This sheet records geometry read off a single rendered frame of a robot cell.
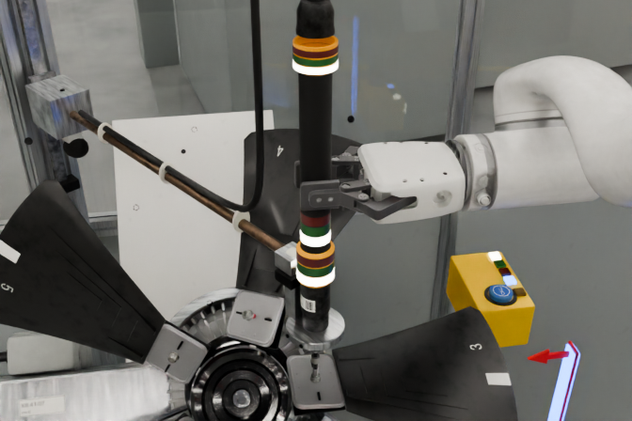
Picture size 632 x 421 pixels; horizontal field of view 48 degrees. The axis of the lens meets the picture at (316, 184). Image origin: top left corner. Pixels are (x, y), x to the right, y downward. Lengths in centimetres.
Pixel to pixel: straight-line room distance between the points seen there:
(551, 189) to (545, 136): 6
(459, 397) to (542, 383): 128
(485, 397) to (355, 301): 87
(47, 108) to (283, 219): 48
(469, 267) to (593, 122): 69
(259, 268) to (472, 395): 32
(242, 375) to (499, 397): 34
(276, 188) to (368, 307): 91
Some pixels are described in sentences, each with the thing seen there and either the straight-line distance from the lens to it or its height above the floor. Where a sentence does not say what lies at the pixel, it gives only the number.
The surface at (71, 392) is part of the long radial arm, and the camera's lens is 106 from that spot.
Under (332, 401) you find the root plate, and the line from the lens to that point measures 92.
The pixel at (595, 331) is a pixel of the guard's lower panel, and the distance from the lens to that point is 216.
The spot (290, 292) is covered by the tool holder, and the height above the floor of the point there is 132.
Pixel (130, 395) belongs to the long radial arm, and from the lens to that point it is 105.
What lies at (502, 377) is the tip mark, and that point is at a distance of 100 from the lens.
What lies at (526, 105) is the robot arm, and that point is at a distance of 79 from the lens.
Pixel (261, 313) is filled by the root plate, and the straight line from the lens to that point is 92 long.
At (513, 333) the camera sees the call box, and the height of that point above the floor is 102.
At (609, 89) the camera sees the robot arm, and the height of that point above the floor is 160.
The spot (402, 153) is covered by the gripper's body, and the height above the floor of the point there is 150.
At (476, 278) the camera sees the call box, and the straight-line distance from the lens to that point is 130.
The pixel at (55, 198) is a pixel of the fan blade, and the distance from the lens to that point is 90.
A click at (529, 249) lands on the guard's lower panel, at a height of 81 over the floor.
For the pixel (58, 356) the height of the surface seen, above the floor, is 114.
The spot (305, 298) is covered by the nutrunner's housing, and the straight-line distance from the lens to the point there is 83.
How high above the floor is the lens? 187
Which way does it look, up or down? 31 degrees down
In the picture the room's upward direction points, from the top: straight up
